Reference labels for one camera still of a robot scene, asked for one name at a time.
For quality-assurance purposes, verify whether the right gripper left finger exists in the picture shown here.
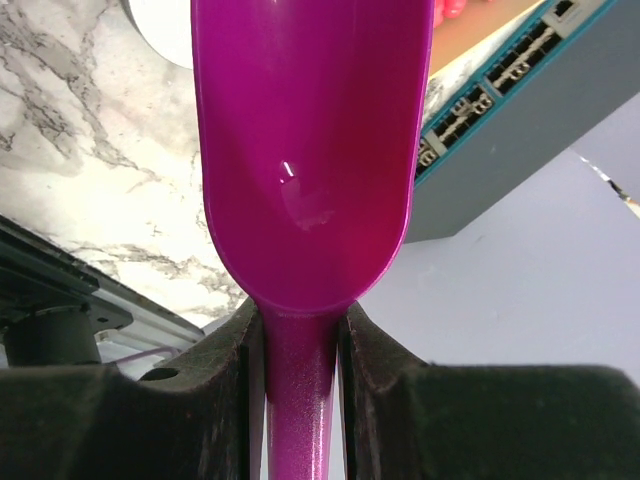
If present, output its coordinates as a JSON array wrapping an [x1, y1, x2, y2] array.
[[1, 300, 265, 479]]

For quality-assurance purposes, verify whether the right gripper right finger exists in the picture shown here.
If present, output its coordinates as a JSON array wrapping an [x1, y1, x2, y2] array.
[[338, 306, 639, 479]]

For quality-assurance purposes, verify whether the purple plastic scoop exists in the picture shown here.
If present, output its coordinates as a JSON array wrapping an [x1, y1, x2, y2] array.
[[191, 1, 435, 479]]

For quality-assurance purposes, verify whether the beige star candy tray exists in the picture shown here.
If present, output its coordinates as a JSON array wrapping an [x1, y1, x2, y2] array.
[[429, 0, 542, 79]]

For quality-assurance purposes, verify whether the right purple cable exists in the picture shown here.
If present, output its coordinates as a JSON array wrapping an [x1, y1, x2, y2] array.
[[102, 344, 176, 369]]

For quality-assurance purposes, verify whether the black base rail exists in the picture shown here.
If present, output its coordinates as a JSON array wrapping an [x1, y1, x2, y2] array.
[[1, 217, 204, 351]]

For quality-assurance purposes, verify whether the dark teal network switch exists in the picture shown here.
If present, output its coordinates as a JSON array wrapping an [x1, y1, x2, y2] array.
[[406, 1, 639, 243]]

